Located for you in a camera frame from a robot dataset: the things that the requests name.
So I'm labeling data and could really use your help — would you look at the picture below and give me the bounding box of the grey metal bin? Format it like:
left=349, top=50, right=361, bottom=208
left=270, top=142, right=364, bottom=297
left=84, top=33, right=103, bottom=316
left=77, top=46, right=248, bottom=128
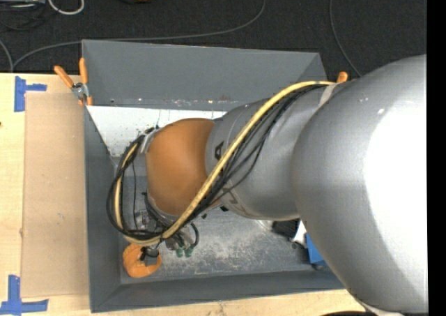
left=80, top=39, right=346, bottom=313

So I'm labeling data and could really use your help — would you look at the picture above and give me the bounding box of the brown cardboard board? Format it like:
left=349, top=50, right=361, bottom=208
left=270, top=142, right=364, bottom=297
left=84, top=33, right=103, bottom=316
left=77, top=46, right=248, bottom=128
left=20, top=91, right=90, bottom=299

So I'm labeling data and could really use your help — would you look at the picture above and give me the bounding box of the black ribbed thing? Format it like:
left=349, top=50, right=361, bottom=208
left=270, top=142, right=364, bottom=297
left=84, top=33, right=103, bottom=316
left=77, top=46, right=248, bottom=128
left=271, top=218, right=300, bottom=241

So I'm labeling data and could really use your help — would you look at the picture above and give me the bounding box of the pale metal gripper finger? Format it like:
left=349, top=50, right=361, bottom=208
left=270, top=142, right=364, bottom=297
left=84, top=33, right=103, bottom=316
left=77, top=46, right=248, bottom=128
left=144, top=248, right=161, bottom=267

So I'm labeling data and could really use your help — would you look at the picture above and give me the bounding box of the small white thing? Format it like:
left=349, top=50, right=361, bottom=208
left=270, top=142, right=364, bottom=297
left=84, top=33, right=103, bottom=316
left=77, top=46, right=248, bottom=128
left=291, top=220, right=308, bottom=250

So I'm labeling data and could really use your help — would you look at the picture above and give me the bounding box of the blue box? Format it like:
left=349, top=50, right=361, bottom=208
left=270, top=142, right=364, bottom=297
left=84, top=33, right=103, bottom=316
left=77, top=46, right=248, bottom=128
left=304, top=232, right=329, bottom=269

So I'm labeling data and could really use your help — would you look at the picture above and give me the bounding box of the orange rounded toy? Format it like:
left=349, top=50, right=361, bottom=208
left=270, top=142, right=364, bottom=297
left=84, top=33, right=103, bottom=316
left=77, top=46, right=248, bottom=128
left=122, top=242, right=163, bottom=278

